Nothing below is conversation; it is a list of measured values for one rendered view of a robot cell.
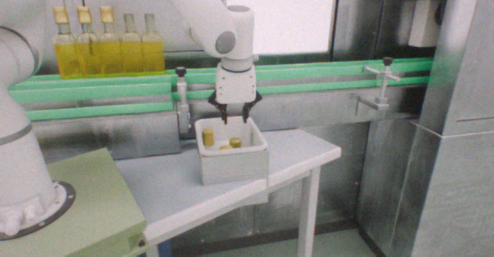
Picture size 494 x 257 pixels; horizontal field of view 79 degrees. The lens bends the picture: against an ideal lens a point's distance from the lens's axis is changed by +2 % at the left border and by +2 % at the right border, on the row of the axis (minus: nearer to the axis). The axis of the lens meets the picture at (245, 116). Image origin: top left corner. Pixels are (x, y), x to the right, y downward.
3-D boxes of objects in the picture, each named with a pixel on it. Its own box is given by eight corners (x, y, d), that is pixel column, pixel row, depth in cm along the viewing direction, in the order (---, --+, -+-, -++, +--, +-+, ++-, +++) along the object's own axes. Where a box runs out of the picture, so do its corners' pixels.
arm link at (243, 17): (196, 18, 56) (177, 5, 62) (199, 69, 62) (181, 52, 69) (262, 9, 63) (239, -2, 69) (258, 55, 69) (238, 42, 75)
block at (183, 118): (190, 121, 96) (188, 100, 93) (191, 133, 87) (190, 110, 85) (178, 122, 95) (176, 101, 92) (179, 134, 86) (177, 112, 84)
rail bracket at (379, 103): (364, 113, 112) (373, 52, 104) (394, 130, 97) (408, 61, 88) (353, 113, 111) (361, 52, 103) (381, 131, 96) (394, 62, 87)
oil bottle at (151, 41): (167, 96, 100) (160, 29, 92) (167, 100, 95) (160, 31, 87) (150, 96, 99) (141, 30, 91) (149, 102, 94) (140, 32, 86)
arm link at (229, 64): (255, 46, 74) (254, 56, 75) (219, 47, 72) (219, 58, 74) (261, 59, 68) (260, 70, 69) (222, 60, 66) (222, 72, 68)
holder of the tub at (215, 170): (245, 134, 102) (245, 113, 99) (268, 177, 77) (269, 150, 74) (194, 139, 98) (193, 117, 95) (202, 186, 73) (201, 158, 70)
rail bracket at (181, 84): (187, 99, 95) (184, 60, 90) (190, 117, 79) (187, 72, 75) (177, 99, 94) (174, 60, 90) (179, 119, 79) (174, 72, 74)
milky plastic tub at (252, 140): (249, 139, 97) (249, 114, 94) (269, 176, 77) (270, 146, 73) (195, 144, 93) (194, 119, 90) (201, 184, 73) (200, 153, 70)
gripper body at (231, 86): (254, 53, 75) (251, 91, 81) (214, 54, 73) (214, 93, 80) (260, 66, 69) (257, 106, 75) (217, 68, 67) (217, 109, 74)
